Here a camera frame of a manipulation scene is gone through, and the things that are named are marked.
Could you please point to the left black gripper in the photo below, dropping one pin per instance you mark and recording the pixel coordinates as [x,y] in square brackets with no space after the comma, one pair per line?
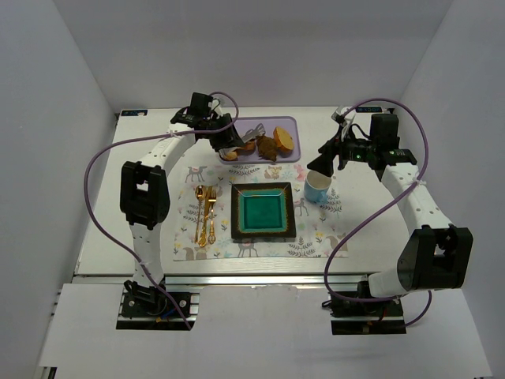
[227,141]

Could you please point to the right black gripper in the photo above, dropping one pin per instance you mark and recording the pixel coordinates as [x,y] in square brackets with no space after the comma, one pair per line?
[335,152]

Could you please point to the metal serving tongs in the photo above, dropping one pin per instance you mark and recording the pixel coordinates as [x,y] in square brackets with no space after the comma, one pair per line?
[250,135]

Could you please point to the brown chocolate croissant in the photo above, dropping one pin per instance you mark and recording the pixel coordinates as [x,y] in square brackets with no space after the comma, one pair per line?
[267,148]

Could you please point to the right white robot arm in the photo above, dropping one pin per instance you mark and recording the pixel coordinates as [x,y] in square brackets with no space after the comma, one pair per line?
[437,253]

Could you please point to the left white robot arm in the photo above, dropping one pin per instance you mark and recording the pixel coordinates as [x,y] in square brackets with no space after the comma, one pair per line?
[144,193]

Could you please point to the sugared bread roll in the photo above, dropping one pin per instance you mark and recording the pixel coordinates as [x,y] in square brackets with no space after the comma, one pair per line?
[231,156]

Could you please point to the bread slice left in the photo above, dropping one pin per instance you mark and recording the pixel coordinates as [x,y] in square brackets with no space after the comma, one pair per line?
[249,147]

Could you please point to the bread slice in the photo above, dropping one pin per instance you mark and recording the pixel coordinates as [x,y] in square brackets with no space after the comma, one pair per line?
[249,147]
[283,140]

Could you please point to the bread slice right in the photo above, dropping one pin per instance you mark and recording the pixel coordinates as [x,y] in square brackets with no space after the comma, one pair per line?
[283,140]

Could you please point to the purple tray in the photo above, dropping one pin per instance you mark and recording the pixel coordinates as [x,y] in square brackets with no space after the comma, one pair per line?
[288,123]

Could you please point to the light blue mug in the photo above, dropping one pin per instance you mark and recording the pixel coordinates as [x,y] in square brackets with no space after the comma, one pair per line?
[316,187]

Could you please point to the blue label sticker right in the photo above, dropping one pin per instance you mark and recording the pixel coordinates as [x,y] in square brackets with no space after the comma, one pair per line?
[369,109]

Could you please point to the blue label sticker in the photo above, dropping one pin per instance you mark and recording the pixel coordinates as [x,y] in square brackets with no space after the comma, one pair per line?
[369,109]
[134,113]

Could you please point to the gold spoon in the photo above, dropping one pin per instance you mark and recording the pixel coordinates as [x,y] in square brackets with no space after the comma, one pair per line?
[200,193]

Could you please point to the gold fork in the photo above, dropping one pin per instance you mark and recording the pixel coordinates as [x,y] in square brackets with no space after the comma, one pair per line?
[212,198]

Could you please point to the teal square plate black rim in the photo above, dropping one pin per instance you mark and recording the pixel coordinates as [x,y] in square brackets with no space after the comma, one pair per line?
[262,210]

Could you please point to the blue label sticker left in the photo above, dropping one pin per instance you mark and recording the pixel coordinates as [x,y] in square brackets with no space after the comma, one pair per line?
[134,113]

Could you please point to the animal pattern placemat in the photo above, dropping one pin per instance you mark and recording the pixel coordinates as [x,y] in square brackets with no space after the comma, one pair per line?
[318,226]

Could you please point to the gold knife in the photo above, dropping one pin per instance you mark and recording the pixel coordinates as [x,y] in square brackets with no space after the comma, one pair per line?
[203,231]

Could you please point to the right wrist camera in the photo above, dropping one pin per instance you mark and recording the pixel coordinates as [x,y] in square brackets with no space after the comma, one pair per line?
[344,116]

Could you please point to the aluminium rail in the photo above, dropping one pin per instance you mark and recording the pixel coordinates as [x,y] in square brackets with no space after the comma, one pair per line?
[203,280]

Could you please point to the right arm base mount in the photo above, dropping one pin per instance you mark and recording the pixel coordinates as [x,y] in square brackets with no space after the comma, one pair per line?
[367,319]

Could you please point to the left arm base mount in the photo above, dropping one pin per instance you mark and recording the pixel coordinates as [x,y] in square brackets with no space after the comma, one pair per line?
[149,309]

